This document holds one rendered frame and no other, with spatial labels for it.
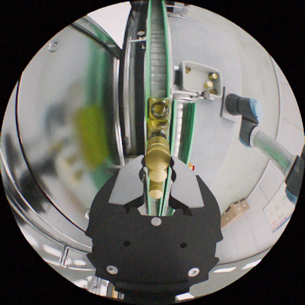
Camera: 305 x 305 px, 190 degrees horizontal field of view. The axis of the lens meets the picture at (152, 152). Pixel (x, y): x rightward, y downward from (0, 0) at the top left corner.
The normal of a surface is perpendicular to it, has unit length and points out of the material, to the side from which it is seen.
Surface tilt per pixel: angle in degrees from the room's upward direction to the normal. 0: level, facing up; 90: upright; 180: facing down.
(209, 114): 0
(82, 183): 90
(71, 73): 90
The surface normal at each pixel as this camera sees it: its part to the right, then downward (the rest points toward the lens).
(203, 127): -0.05, 0.47
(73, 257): 1.00, 0.03
